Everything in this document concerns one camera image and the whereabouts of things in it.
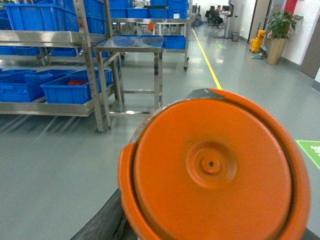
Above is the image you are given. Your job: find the steel shelf rack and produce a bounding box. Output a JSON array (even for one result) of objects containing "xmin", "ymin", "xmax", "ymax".
[{"xmin": 0, "ymin": 0, "xmax": 116, "ymax": 132}]

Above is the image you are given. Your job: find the large blue bin upper shelf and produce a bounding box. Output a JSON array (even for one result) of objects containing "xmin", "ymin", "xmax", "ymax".
[{"xmin": 4, "ymin": 0, "xmax": 107, "ymax": 34}]

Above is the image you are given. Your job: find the orange cylinder cap 4680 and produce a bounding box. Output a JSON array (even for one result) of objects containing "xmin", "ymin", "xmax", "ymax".
[{"xmin": 118, "ymin": 88, "xmax": 311, "ymax": 240}]

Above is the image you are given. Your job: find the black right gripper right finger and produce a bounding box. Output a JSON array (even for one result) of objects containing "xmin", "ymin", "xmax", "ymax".
[{"xmin": 301, "ymin": 228, "xmax": 320, "ymax": 240}]

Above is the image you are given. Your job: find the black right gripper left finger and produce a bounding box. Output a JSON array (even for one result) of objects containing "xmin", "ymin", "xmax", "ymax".
[{"xmin": 72, "ymin": 189, "xmax": 127, "ymax": 240}]

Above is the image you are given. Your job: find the potted green plant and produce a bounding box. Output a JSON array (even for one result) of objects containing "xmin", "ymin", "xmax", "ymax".
[{"xmin": 265, "ymin": 11, "xmax": 304, "ymax": 65}]

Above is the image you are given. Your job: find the steel work table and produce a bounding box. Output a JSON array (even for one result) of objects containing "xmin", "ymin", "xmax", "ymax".
[{"xmin": 93, "ymin": 36, "xmax": 164, "ymax": 117}]

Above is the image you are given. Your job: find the blue bin with red parts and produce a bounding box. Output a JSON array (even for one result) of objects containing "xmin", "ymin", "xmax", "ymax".
[{"xmin": 40, "ymin": 68, "xmax": 114, "ymax": 105}]

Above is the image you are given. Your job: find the yellow mop bucket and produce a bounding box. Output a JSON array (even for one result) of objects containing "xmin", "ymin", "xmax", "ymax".
[{"xmin": 250, "ymin": 30, "xmax": 266, "ymax": 53}]

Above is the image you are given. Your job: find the blue bin lower left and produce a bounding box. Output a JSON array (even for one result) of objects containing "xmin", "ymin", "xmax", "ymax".
[{"xmin": 0, "ymin": 69, "xmax": 75, "ymax": 103}]

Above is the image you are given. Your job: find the seated person far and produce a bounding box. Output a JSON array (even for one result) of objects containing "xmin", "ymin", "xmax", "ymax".
[{"xmin": 205, "ymin": 5, "xmax": 224, "ymax": 28}]

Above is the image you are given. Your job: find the grey trash bin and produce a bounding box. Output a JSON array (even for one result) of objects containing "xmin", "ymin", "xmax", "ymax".
[{"xmin": 231, "ymin": 31, "xmax": 240, "ymax": 42}]

